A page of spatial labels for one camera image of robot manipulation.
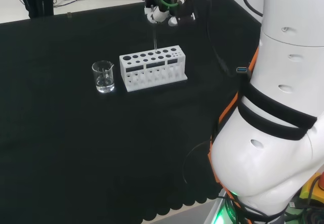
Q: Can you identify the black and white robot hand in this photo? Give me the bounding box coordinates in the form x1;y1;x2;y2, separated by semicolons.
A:
143;0;197;27

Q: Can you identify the clear glass rod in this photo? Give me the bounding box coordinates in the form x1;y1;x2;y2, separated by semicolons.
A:
152;21;158;52

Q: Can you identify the white test tube rack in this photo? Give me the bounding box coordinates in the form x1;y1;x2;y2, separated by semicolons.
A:
119;44;188;93

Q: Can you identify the clear glass beaker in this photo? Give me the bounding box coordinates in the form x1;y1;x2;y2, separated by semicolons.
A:
92;60;115;94

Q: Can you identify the blue USB plug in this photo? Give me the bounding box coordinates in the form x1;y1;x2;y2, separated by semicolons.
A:
236;63;254;79

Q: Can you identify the person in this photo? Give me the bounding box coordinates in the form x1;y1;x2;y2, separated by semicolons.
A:
16;0;55;19

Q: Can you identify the black bench cloth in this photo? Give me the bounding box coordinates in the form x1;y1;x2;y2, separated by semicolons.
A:
0;0;264;224

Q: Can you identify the yellow stop button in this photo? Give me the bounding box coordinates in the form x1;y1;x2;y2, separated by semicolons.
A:
300;172;324;202

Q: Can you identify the orange cable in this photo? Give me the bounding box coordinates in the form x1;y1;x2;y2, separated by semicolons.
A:
207;46;260;184

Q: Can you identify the thin black looped cable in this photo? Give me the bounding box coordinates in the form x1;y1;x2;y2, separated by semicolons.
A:
182;140;212;185

